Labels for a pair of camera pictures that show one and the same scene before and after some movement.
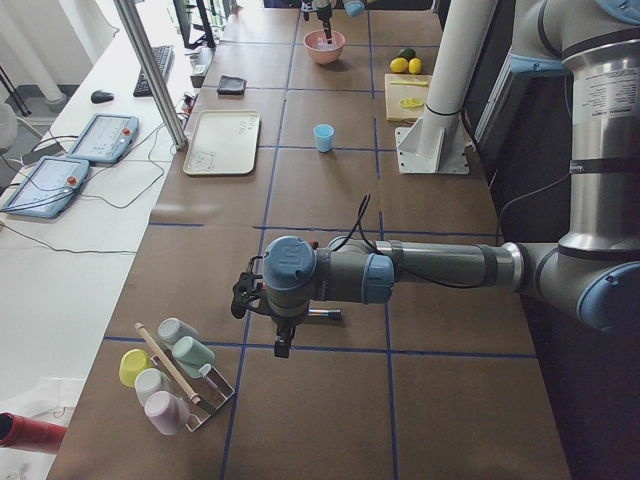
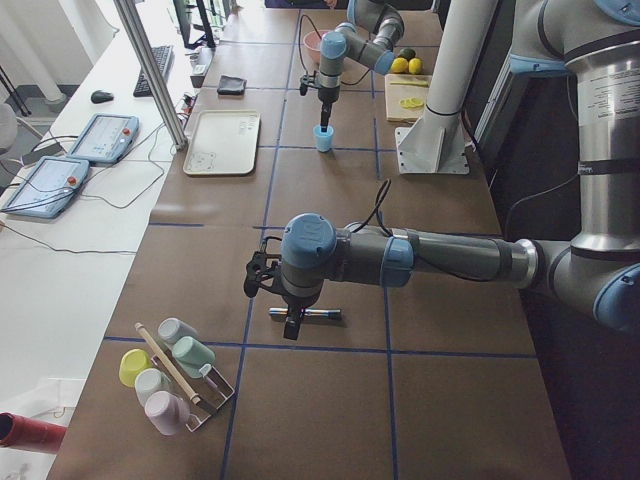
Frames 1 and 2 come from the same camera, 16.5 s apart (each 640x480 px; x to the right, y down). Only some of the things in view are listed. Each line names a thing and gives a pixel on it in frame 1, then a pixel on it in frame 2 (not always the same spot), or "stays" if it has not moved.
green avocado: (407, 53) stays
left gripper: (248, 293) to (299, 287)
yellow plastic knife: (425, 83) stays
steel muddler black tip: (325, 313) stays
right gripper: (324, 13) to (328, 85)
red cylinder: (23, 433) stays
